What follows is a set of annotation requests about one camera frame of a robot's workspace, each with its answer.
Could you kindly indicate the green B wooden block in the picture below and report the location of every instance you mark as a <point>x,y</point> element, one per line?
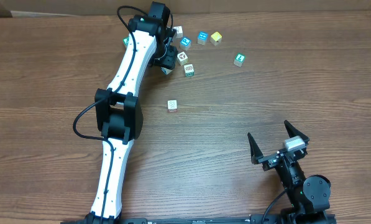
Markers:
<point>189,70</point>

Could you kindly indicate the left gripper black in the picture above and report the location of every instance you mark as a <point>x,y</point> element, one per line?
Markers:
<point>169,58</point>

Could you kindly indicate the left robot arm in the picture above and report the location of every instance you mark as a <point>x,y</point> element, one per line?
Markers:
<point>118,110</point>

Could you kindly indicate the yellow top right block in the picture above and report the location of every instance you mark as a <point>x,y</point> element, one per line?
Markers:
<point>216,38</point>

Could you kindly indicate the blue edged squirrel block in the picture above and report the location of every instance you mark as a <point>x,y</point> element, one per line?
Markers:
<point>166,71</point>

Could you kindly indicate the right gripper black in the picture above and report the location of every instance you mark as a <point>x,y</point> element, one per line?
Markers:
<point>270,160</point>

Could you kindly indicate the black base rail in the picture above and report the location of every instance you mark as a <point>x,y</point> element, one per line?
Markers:
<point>253,219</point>

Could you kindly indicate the plain white top block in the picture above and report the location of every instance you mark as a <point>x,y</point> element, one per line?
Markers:
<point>179,32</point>

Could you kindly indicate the yellow edged animal block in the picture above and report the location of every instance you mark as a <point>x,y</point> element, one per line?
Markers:
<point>182,58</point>

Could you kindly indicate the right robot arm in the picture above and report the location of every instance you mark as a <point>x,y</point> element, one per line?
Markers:
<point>309,196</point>

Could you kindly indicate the blue P wooden block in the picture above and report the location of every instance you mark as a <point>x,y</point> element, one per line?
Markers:
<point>185,43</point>

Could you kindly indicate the red letter wooden block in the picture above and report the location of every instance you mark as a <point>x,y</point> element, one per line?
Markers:
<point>172,106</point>

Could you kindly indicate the green J wooden block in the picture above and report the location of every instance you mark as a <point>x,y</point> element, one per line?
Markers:
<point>126,42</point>

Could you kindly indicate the blue top wooden block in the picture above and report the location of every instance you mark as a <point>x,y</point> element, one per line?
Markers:
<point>202,38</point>

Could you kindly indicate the green L wooden block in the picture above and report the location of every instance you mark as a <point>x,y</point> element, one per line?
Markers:
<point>239,60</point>

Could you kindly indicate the cardboard backdrop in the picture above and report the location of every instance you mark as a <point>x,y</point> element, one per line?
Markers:
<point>109,7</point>

